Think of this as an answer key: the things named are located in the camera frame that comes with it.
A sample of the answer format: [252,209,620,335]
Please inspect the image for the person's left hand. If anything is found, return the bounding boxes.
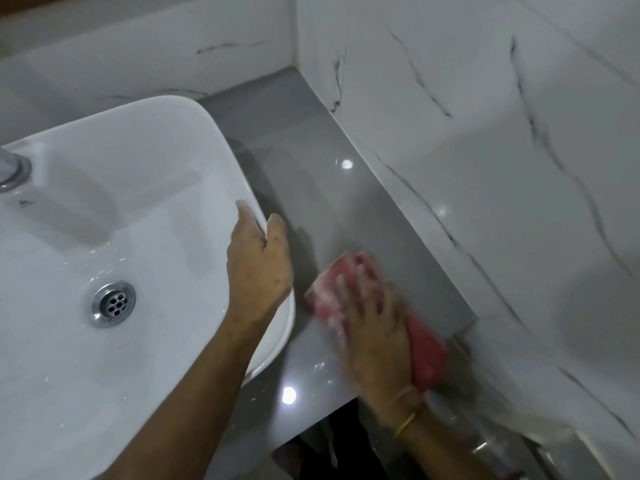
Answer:
[226,201,295,329]

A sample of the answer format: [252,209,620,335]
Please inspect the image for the person's right hand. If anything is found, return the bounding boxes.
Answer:
[332,264,427,424]

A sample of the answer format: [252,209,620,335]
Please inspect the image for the red cleaning cloth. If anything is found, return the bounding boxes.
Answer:
[304,251,451,394]

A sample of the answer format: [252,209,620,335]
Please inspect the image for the white ceramic sink basin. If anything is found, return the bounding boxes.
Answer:
[0,96,296,480]

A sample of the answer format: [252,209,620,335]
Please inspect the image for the person's right forearm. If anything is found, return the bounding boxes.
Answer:
[394,406,503,480]

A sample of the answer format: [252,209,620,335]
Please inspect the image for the person's left forearm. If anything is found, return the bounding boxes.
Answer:
[104,313,273,480]

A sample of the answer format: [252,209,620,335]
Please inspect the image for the yellow rubber wristband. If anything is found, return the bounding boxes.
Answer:
[394,412,417,439]

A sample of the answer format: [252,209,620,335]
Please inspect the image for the person's black trousers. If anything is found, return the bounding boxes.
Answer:
[287,399,403,480]

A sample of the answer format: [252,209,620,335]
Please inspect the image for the chrome sink drain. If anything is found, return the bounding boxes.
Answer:
[90,281,137,329]

